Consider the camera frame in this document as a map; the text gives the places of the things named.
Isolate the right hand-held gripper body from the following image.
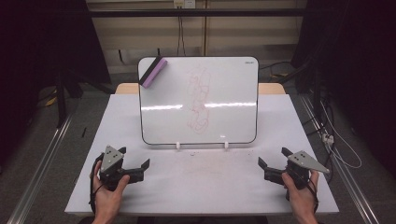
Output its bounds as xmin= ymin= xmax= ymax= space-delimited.
xmin=262 ymin=150 xmax=331 ymax=191

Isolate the person's right hand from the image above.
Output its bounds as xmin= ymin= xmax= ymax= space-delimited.
xmin=281 ymin=170 xmax=320 ymax=219

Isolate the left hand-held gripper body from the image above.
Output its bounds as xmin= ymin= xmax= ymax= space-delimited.
xmin=99 ymin=145 xmax=146 ymax=191

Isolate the white cable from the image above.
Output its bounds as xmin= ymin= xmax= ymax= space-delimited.
xmin=320 ymin=102 xmax=363 ymax=170

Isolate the white whiteboard with black frame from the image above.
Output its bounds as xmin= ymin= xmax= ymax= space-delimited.
xmin=137 ymin=55 xmax=260 ymax=147

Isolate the black metal stand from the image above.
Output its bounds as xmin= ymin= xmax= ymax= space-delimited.
xmin=54 ymin=66 xmax=116 ymax=129

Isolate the aluminium floor rail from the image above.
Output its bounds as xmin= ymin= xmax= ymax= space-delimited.
xmin=6 ymin=113 xmax=74 ymax=224
xmin=300 ymin=94 xmax=381 ymax=224

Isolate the purple and black whiteboard eraser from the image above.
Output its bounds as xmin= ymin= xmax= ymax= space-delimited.
xmin=138 ymin=56 xmax=169 ymax=90

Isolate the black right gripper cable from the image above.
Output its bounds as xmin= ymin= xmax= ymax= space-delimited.
xmin=305 ymin=177 xmax=320 ymax=214

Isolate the white wall socket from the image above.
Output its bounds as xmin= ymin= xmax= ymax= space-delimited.
xmin=173 ymin=0 xmax=197 ymax=9

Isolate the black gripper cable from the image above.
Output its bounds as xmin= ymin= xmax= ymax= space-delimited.
xmin=305 ymin=177 xmax=320 ymax=214
xmin=89 ymin=152 xmax=106 ymax=216

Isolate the person's left hand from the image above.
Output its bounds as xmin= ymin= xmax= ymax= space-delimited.
xmin=92 ymin=160 xmax=131 ymax=218

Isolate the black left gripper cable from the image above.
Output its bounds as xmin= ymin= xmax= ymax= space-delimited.
xmin=89 ymin=152 xmax=106 ymax=216

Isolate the black hanging cable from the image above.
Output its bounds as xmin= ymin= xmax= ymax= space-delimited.
xmin=176 ymin=15 xmax=187 ymax=57

